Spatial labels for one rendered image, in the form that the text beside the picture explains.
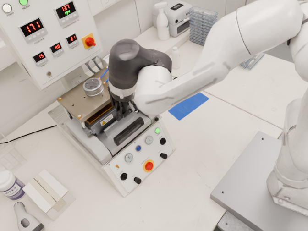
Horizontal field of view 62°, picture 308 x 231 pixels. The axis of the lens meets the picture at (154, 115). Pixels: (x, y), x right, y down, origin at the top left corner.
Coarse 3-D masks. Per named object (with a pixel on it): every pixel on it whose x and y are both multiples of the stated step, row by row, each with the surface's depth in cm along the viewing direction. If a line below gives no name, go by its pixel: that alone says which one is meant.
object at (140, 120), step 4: (136, 120) 106; (140, 120) 106; (132, 124) 104; (136, 124) 105; (128, 128) 103; (132, 128) 104; (120, 132) 103; (124, 132) 102; (128, 132) 104; (116, 136) 102; (120, 136) 101; (124, 136) 103; (116, 140) 101; (120, 140) 102; (116, 144) 103
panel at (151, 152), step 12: (144, 132) 112; (132, 144) 109; (144, 144) 113; (156, 144) 117; (168, 144) 121; (120, 156) 107; (144, 156) 114; (156, 156) 118; (120, 168) 108; (132, 168) 111; (144, 168) 115; (120, 180) 109; (132, 180) 112
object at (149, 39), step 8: (144, 32) 189; (152, 32) 188; (184, 32) 182; (136, 40) 183; (144, 40) 182; (152, 40) 181; (160, 40) 179; (168, 40) 178; (176, 40) 177; (184, 40) 180; (152, 48) 174; (160, 48) 173; (168, 48) 172; (88, 72) 166
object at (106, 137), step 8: (120, 120) 107; (128, 120) 112; (144, 120) 110; (112, 128) 106; (120, 128) 109; (136, 128) 108; (144, 128) 111; (96, 136) 108; (104, 136) 107; (112, 136) 107; (128, 136) 106; (104, 144) 105; (112, 144) 104; (120, 144) 104; (112, 152) 103
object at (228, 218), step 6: (228, 216) 101; (234, 216) 101; (222, 222) 100; (228, 222) 100; (234, 222) 100; (240, 222) 99; (222, 228) 99; (228, 228) 99; (234, 228) 98; (240, 228) 98; (246, 228) 98
